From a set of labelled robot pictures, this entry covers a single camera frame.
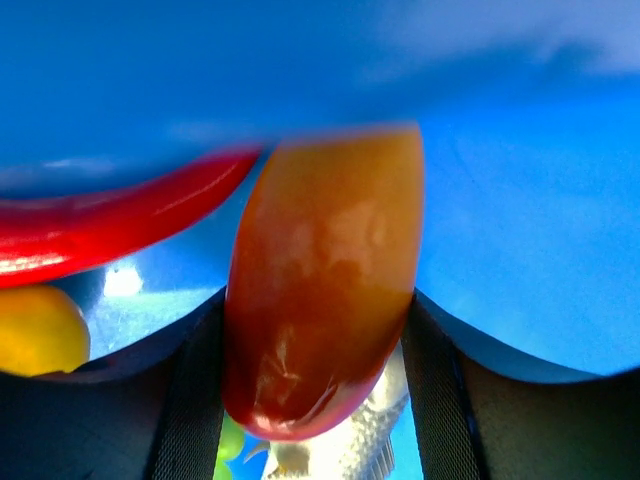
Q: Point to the blue plastic tray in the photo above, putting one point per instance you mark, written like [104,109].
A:
[530,111]

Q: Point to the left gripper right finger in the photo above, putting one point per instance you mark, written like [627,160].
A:
[485,410]

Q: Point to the yellow toy mango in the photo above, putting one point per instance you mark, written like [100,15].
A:
[42,331]

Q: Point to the green toy grapes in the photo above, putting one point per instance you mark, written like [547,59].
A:
[231,444]

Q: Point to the red orange toy mango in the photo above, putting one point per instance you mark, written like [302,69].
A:
[322,275]

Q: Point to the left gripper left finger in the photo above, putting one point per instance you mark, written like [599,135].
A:
[151,410]

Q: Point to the grey toy fish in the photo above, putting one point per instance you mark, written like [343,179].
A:
[357,448]

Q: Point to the red toy chili pepper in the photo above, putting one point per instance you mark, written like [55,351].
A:
[44,239]

